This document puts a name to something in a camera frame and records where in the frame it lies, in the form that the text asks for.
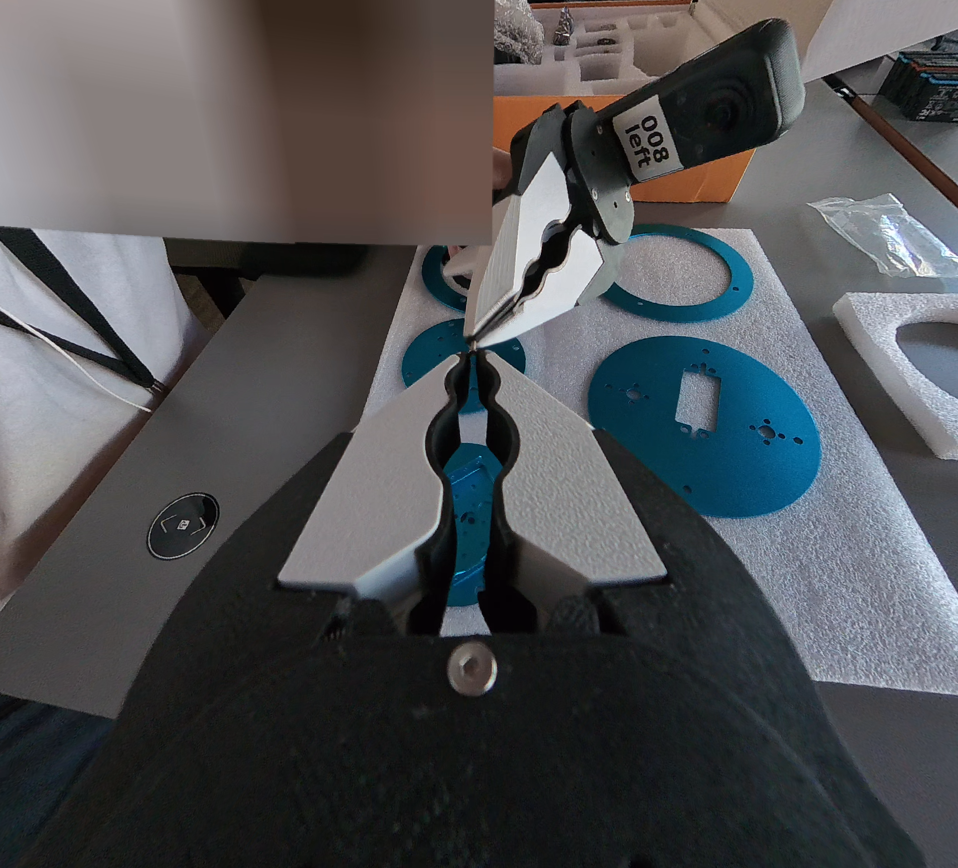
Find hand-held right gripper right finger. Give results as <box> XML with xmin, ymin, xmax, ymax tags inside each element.
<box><xmin>479</xmin><ymin>350</ymin><xmax>669</xmax><ymax>633</ymax></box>

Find orange cardboard box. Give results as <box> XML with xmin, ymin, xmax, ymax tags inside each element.
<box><xmin>494</xmin><ymin>0</ymin><xmax>757</xmax><ymax>205</ymax></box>

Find small blue round metal part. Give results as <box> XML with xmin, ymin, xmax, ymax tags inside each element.
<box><xmin>442</xmin><ymin>441</ymin><xmax>506</xmax><ymax>607</ymax></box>

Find large blue metal disc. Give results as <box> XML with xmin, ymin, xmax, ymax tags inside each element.
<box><xmin>587</xmin><ymin>335</ymin><xmax>823</xmax><ymax>519</ymax></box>

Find thin white cable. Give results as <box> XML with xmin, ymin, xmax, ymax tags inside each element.
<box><xmin>0</xmin><ymin>322</ymin><xmax>154</xmax><ymax>413</ymax></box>

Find large blue metal ring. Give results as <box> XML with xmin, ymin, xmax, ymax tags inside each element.
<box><xmin>599</xmin><ymin>224</ymin><xmax>754</xmax><ymax>323</ymax></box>

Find round black desk control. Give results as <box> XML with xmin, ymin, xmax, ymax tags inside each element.
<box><xmin>146</xmin><ymin>491</ymin><xmax>222</xmax><ymax>561</ymax></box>

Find grey bubble wrap bag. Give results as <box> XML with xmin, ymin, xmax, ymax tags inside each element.
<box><xmin>494</xmin><ymin>0</ymin><xmax>546</xmax><ymax>64</ymax></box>

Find stack of dark small boxes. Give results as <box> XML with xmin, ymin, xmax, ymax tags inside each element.
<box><xmin>876</xmin><ymin>37</ymin><xmax>958</xmax><ymax>122</ymax></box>

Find clear plastic bag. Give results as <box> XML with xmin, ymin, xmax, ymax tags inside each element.
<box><xmin>807</xmin><ymin>193</ymin><xmax>952</xmax><ymax>278</ymax></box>

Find dark blue trousers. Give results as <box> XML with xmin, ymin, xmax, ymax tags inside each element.
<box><xmin>0</xmin><ymin>694</ymin><xmax>113</xmax><ymax>868</ymax></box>

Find white foam block with hole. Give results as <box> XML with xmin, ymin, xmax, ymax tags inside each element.
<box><xmin>832</xmin><ymin>292</ymin><xmax>958</xmax><ymax>461</ymax></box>

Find small blue holed disc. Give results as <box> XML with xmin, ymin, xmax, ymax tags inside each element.
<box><xmin>402</xmin><ymin>318</ymin><xmax>526</xmax><ymax>414</ymax></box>

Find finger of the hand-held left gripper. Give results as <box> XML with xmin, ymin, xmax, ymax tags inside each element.
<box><xmin>463</xmin><ymin>150</ymin><xmax>577</xmax><ymax>344</ymax></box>
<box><xmin>473</xmin><ymin>230</ymin><xmax>607</xmax><ymax>349</ymax></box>

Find small blue metal ring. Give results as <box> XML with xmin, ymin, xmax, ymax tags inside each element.
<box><xmin>421</xmin><ymin>243</ymin><xmax>480</xmax><ymax>319</ymax></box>

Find white foam sheet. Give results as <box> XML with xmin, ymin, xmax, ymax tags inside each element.
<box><xmin>359</xmin><ymin>228</ymin><xmax>958</xmax><ymax>697</ymax></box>

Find black lanyard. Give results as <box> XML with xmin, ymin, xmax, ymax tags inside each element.
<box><xmin>0</xmin><ymin>228</ymin><xmax>167</xmax><ymax>394</ymax></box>

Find white foam box insert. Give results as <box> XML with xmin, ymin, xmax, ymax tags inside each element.
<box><xmin>494</xmin><ymin>0</ymin><xmax>719</xmax><ymax>96</ymax></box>

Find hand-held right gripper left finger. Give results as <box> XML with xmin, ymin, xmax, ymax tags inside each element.
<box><xmin>277</xmin><ymin>352</ymin><xmax>470</xmax><ymax>633</ymax></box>

